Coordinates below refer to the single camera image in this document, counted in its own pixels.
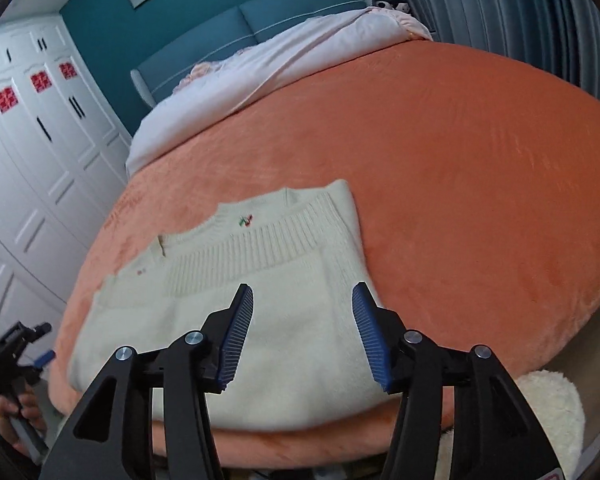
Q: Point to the orange plush blanket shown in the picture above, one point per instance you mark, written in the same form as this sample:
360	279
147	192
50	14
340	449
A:
480	185

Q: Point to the grey curtain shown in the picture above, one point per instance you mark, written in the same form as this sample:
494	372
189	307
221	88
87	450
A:
480	0

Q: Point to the pale pink duvet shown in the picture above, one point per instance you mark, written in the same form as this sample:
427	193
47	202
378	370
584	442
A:
260	75

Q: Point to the cream fluffy cloth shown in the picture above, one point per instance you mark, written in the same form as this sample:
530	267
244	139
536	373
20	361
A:
550	410

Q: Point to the black and white plush toy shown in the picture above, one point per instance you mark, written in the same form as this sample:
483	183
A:
391	6

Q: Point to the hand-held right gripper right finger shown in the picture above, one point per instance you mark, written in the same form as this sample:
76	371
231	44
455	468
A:
370	340

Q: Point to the person's left hand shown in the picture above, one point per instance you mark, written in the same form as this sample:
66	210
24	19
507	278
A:
27	410

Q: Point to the red paper door decoration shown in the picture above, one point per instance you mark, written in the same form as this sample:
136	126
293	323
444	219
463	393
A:
67	70
40	81
6	100

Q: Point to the blue padded headboard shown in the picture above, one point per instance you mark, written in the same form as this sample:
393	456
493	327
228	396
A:
290	15

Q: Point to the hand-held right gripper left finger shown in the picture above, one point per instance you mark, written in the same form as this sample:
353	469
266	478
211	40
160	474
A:
237	340

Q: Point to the cream knit sweater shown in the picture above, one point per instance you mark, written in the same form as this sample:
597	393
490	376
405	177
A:
280	280

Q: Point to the white wardrobe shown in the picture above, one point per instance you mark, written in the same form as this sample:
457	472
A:
55	160

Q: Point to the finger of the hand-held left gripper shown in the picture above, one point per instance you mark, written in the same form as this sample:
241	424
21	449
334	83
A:
30	335
45	357

